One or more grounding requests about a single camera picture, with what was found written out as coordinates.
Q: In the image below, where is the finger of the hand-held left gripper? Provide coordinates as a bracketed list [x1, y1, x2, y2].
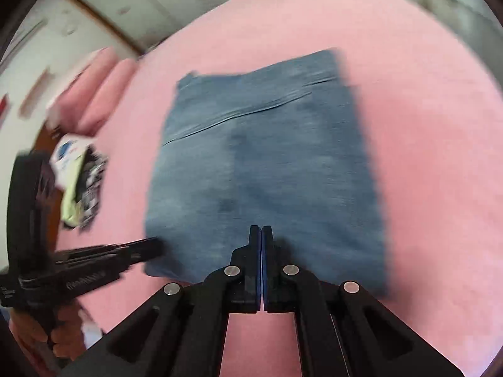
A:
[55, 237, 166, 272]

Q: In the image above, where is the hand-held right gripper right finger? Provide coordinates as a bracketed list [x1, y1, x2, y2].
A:
[262, 225, 464, 377]

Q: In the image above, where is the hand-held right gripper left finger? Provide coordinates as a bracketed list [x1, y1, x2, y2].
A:
[69, 225, 262, 377]

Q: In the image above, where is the blue denim jacket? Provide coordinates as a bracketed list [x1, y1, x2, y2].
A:
[143, 47, 391, 297]

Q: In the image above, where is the person's left hand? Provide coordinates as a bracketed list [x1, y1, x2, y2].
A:
[49, 302, 88, 361]

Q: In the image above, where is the black and white printed garment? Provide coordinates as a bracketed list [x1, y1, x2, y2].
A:
[75, 145, 108, 232]

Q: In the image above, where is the white printed cushion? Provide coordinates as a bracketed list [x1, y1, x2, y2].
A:
[49, 134, 93, 189]

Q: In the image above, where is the wooden headboard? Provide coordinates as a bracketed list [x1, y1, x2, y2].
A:
[31, 123, 65, 158]

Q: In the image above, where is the pink bed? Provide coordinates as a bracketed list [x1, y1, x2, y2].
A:
[8, 0, 503, 377]

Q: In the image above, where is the wooden wall strip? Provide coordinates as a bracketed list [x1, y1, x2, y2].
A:
[18, 67, 53, 118]

